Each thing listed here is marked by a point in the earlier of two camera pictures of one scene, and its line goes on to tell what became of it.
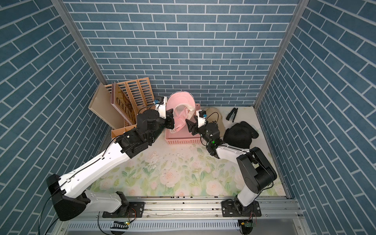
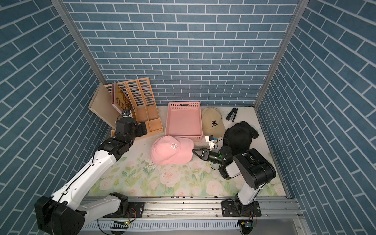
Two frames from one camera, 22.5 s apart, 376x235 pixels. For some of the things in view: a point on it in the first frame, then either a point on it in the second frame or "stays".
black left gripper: [168, 119] → [141, 132]
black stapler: [231, 115] stays
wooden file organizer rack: [139, 92] stays
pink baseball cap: [183, 105] → [168, 150]
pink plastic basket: [183, 136] → [184, 119]
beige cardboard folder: [101, 105] stays
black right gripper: [195, 128] → [204, 158]
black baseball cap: [240, 135] stays
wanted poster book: [121, 101] stays
